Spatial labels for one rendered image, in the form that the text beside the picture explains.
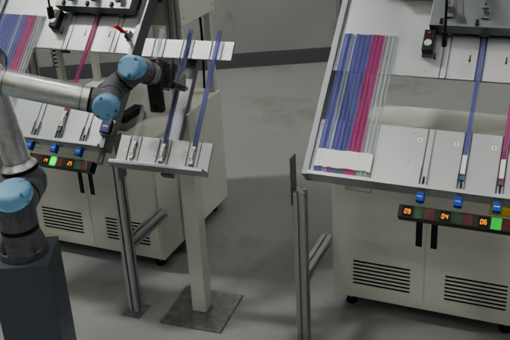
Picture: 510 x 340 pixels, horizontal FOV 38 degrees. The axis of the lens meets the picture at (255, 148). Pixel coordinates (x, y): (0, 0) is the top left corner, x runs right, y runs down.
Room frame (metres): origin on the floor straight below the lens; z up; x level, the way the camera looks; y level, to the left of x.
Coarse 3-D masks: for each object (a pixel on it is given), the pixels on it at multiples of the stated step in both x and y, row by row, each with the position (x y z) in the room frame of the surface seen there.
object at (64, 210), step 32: (160, 128) 2.83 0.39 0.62; (96, 160) 2.82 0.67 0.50; (224, 160) 3.28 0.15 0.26; (64, 192) 2.90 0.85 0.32; (96, 192) 2.83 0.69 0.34; (128, 192) 2.76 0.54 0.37; (160, 192) 2.73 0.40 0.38; (224, 192) 3.26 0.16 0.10; (64, 224) 2.91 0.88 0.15; (96, 224) 2.84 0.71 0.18; (160, 224) 2.71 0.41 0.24; (160, 256) 2.71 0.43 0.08
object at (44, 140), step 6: (24, 138) 2.57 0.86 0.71; (30, 138) 2.54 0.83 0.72; (36, 138) 2.52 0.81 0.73; (42, 138) 2.51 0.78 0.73; (48, 138) 2.51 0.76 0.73; (54, 138) 2.50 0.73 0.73; (60, 138) 2.49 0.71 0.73; (42, 144) 2.58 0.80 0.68; (48, 144) 2.56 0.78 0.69; (60, 144) 2.52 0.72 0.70; (66, 144) 2.50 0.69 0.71; (72, 144) 2.47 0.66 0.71; (78, 144) 2.45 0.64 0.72; (84, 144) 2.44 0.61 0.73; (90, 144) 2.43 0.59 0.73; (96, 144) 2.42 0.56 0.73; (90, 150) 2.49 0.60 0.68; (96, 150) 2.47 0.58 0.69; (102, 150) 2.45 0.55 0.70
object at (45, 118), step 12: (24, 108) 2.66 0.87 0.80; (36, 108) 2.64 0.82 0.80; (48, 108) 2.63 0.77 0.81; (60, 108) 2.61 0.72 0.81; (24, 120) 2.62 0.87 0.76; (36, 120) 2.60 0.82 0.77; (48, 120) 2.59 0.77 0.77; (60, 120) 2.57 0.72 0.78; (72, 120) 2.55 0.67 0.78; (84, 120) 2.53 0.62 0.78; (96, 120) 2.52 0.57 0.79; (24, 132) 2.59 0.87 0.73; (36, 132) 2.56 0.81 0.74; (48, 132) 2.55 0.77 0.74; (72, 132) 2.51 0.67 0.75; (84, 132) 2.50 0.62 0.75; (96, 132) 2.48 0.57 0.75
